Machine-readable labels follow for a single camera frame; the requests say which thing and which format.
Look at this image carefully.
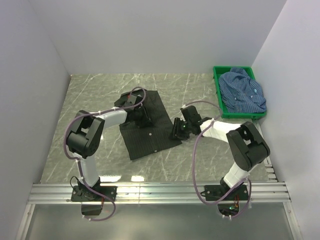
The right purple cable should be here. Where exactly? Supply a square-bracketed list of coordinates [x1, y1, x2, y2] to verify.
[184, 99, 252, 217]

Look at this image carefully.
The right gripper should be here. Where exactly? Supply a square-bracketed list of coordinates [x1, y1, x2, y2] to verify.
[168, 117, 192, 141]

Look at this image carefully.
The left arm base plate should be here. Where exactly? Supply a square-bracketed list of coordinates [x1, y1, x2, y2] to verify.
[70, 185, 117, 217]

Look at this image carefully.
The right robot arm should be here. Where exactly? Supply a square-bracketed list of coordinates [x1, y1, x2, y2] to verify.
[169, 105, 271, 200]

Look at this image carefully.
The aluminium mounting rail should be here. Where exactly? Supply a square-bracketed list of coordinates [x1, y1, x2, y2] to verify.
[14, 119, 301, 240]

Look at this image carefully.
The blue checked long sleeve shirt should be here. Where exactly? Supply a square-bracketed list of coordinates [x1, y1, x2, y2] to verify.
[218, 67, 267, 114]

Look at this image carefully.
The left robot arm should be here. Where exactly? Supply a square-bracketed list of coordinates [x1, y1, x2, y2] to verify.
[63, 87, 152, 201]

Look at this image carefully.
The black pinstripe long sleeve shirt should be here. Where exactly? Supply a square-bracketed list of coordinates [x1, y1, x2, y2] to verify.
[119, 90, 182, 161]

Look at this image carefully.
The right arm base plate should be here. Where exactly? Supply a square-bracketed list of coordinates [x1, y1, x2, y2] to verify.
[200, 184, 252, 220]

